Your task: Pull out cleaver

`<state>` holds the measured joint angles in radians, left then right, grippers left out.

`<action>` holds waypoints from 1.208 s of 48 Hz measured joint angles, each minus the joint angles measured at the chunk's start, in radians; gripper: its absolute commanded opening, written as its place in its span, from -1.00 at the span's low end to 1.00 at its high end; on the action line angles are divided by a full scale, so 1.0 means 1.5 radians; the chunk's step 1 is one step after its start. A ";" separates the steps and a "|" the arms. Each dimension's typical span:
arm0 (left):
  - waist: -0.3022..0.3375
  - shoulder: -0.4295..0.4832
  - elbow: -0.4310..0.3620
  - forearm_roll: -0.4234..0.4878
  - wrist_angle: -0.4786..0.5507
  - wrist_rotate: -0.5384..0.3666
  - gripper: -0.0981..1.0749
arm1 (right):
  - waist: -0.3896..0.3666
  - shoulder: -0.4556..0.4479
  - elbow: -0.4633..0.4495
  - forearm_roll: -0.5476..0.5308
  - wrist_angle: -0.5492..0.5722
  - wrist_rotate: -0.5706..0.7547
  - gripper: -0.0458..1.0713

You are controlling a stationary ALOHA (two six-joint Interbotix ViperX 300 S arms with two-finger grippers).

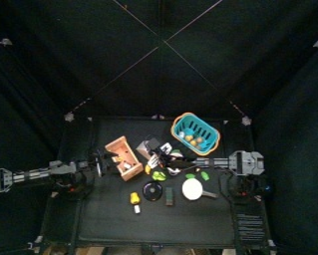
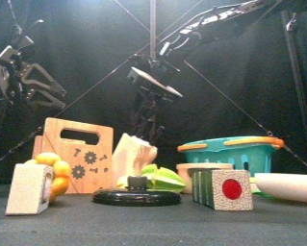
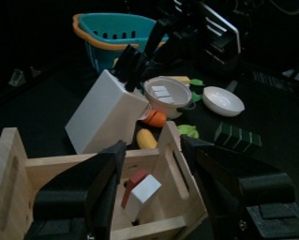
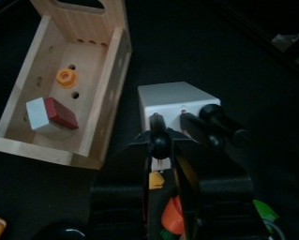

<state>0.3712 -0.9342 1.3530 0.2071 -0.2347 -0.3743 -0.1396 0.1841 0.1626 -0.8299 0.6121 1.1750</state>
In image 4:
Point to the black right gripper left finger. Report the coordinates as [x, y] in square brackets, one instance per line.
[118, 193]

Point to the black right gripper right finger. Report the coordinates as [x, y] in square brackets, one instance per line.
[222, 200]

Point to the yellow toy piece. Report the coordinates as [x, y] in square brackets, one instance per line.
[155, 181]

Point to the green toy food piece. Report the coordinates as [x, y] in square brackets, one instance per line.
[263, 212]

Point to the orange toy food piece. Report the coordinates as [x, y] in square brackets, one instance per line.
[172, 215]

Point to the glossy black round object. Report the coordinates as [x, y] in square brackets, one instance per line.
[63, 232]

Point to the white and red toy block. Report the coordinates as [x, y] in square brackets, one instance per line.
[51, 114]

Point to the white knife block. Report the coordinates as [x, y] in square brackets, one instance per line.
[172, 98]

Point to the orange toy nut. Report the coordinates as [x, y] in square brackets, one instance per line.
[67, 77]

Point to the wooden toy toolbox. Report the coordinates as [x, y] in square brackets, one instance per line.
[84, 37]

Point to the grey frame bracket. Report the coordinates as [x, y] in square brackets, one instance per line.
[286, 40]

